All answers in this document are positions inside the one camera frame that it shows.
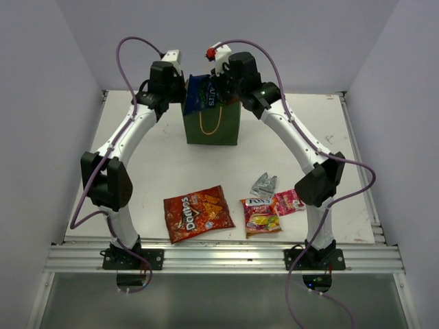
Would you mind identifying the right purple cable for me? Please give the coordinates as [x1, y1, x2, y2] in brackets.
[215, 38, 377, 329]

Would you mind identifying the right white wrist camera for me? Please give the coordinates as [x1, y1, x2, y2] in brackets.
[205, 43, 232, 76]

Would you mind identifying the green paper bag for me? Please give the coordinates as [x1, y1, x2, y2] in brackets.
[183, 101, 241, 146]

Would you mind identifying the Fox's fruits candy bag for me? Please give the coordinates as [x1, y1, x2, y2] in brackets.
[241, 197, 282, 239]

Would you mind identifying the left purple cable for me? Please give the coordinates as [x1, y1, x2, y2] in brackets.
[69, 36, 167, 294]

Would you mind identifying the red Doritos bag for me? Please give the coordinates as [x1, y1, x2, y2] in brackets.
[163, 186, 235, 244]

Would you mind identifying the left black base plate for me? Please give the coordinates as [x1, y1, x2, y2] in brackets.
[99, 245, 165, 271]

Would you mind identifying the blue snack bag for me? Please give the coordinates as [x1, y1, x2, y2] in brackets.
[182, 75, 218, 116]

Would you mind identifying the small pink candy bag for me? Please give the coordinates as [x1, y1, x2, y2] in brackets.
[274, 189, 306, 216]

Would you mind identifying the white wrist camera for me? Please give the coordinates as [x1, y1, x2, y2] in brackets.
[161, 49, 181, 71]
[205, 43, 232, 76]

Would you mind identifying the purple cable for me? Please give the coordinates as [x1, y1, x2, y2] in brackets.
[215, 38, 377, 329]
[69, 36, 167, 294]

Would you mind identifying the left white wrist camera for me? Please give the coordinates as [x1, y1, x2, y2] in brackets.
[161, 49, 181, 71]

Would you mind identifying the aluminium frame rail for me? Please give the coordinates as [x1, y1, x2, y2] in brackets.
[44, 240, 405, 274]

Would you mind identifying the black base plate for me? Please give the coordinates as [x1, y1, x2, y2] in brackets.
[99, 245, 165, 271]
[283, 247, 346, 271]

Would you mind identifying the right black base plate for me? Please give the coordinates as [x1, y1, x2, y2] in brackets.
[283, 247, 346, 271]

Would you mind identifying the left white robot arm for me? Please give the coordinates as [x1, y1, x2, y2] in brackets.
[80, 50, 186, 269]

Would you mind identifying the silver foil packet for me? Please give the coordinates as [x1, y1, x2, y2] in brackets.
[250, 172, 277, 198]

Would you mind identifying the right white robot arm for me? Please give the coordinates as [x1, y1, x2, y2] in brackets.
[206, 49, 344, 269]

